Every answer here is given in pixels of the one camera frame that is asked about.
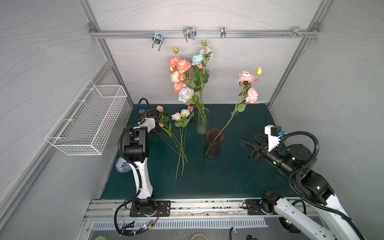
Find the metal ring clamp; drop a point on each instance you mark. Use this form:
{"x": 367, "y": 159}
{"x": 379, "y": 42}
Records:
{"x": 223, "y": 32}

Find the white wire basket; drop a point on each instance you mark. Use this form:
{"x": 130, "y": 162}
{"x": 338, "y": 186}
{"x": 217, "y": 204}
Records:
{"x": 86, "y": 125}

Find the peach multi-bloom rose stem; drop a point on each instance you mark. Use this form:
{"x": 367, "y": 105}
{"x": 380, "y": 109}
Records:
{"x": 178, "y": 80}

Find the aluminium crossbar rail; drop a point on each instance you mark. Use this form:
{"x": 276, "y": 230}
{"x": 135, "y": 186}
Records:
{"x": 201, "y": 34}

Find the white rose stem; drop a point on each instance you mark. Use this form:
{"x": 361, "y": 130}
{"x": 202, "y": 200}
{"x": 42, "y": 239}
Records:
{"x": 189, "y": 98}

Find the metal hook clamp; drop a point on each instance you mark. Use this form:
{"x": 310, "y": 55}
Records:
{"x": 157, "y": 39}
{"x": 189, "y": 33}

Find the red ribbed glass vase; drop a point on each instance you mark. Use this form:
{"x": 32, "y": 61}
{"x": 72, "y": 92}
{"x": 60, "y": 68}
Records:
{"x": 213, "y": 146}

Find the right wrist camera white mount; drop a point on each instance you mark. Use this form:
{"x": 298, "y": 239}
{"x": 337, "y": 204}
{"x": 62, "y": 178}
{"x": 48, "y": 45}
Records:
{"x": 274, "y": 134}

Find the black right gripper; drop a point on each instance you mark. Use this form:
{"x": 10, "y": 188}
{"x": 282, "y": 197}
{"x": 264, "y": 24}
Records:
{"x": 261, "y": 151}

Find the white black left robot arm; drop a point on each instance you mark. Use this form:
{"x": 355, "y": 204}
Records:
{"x": 134, "y": 148}

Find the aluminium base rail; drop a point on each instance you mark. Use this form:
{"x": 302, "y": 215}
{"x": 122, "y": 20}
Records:
{"x": 179, "y": 208}

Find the metal bolt clamp right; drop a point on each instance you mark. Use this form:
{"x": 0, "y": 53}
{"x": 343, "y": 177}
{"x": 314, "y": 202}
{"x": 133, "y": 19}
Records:
{"x": 296, "y": 34}

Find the blue white ceramic bowl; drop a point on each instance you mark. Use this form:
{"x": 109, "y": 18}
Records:
{"x": 122, "y": 166}

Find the pink rose stem with bud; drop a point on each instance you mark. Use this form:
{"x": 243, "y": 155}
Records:
{"x": 248, "y": 95}

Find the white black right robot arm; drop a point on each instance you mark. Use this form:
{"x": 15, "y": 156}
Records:
{"x": 318, "y": 212}

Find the clear glass vase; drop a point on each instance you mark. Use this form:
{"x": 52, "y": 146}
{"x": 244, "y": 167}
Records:
{"x": 203, "y": 122}

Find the pink rose flower bunch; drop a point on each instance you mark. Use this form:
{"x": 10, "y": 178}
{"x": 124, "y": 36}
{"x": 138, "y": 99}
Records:
{"x": 176, "y": 129}

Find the white slotted cable duct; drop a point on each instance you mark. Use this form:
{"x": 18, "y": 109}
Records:
{"x": 173, "y": 224}

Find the pale blue flower stem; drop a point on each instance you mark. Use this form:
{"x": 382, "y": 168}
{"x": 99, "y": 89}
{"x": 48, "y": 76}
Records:
{"x": 200, "y": 73}

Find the metal hook clamp left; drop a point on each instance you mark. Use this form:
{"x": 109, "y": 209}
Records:
{"x": 157, "y": 39}

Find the metal hook clamp middle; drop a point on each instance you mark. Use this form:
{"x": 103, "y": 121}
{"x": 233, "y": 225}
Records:
{"x": 189, "y": 33}

